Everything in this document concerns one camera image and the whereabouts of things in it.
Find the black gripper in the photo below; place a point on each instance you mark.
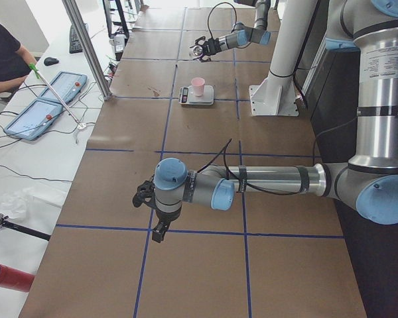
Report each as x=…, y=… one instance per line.
x=213, y=46
x=166, y=216

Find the clear glass sauce bottle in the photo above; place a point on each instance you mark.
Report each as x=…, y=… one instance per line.
x=196, y=52

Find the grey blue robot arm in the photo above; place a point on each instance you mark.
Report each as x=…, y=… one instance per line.
x=240, y=36
x=368, y=182

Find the silver digital kitchen scale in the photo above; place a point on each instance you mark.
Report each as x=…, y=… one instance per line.
x=187, y=97

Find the black keyboard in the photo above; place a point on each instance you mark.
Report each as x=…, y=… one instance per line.
x=75, y=45

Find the blue teach pendant far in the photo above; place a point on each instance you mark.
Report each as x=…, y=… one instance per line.
x=68, y=85

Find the blue teach pendant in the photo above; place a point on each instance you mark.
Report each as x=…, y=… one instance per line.
x=68, y=85
x=34, y=120

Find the crumpled clear plastic bag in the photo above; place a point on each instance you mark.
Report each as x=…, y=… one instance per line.
x=16, y=204

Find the black computer mouse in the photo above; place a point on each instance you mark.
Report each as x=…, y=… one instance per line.
x=49, y=61

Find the black tripod rod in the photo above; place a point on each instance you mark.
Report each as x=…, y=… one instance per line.
x=5, y=223

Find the red cylinder tube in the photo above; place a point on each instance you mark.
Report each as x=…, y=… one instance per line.
x=15, y=279

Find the thin metal stick green tip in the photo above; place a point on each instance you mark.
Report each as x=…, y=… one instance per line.
x=80, y=125

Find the blue teach pendant near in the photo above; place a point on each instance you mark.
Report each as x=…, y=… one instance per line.
x=34, y=120

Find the seated person black shirt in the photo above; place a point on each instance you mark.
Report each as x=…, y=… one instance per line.
x=15, y=61

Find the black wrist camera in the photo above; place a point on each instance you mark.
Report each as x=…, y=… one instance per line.
x=145, y=195

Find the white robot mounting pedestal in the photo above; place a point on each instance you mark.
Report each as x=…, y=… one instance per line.
x=276, y=96

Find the aluminium frame post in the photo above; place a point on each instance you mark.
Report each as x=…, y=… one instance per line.
x=77, y=21

